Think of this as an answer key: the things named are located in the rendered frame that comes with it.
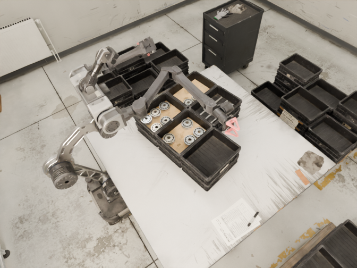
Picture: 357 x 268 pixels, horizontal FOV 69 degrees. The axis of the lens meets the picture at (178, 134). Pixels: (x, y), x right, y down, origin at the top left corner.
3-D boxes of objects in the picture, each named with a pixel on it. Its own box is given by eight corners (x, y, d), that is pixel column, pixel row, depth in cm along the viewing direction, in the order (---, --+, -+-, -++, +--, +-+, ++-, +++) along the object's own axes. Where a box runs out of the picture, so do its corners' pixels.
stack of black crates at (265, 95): (287, 111, 320) (293, 99, 301) (270, 123, 311) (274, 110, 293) (264, 93, 340) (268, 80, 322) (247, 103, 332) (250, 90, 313)
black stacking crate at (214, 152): (207, 187, 198) (207, 181, 188) (180, 163, 211) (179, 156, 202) (239, 155, 212) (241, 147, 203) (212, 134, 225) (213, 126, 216)
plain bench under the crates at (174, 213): (182, 299, 225) (178, 292, 168) (104, 167, 306) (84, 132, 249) (307, 196, 272) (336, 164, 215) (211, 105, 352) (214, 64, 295)
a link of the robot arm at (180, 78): (171, 80, 184) (170, 67, 175) (178, 76, 185) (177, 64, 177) (209, 117, 162) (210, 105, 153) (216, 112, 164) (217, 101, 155)
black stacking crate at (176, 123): (179, 163, 211) (179, 156, 202) (156, 142, 224) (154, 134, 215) (212, 134, 226) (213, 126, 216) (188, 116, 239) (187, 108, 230)
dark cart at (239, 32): (220, 85, 374) (226, 28, 301) (201, 68, 396) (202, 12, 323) (251, 67, 391) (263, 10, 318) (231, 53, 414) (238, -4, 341)
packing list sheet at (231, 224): (229, 249, 182) (229, 248, 181) (209, 222, 193) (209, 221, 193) (263, 221, 191) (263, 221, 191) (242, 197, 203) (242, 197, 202)
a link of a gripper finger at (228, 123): (242, 132, 149) (231, 122, 154) (244, 124, 144) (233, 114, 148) (233, 137, 147) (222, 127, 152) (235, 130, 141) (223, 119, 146)
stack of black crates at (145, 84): (139, 113, 332) (134, 94, 304) (128, 99, 347) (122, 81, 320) (165, 99, 344) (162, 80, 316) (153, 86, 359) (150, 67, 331)
